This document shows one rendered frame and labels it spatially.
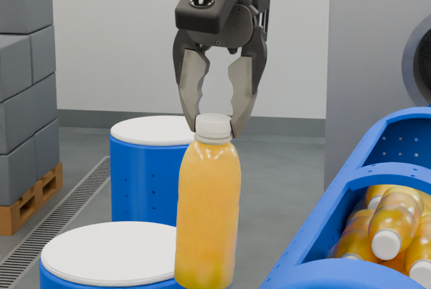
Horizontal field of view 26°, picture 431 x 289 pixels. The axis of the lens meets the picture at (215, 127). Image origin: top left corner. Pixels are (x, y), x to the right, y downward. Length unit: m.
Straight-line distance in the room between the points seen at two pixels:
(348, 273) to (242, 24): 0.29
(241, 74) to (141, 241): 0.72
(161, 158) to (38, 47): 2.72
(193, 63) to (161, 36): 5.35
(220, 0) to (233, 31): 0.07
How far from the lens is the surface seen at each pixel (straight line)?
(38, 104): 5.01
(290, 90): 6.29
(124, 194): 2.38
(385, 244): 1.35
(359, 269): 1.04
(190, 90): 1.01
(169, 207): 2.35
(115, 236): 1.69
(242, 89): 0.99
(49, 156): 5.19
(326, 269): 1.04
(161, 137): 2.34
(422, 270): 1.36
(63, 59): 6.56
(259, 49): 0.98
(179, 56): 1.00
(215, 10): 0.90
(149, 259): 1.58
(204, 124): 0.99
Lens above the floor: 1.63
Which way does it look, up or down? 14 degrees down
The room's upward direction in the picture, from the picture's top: straight up
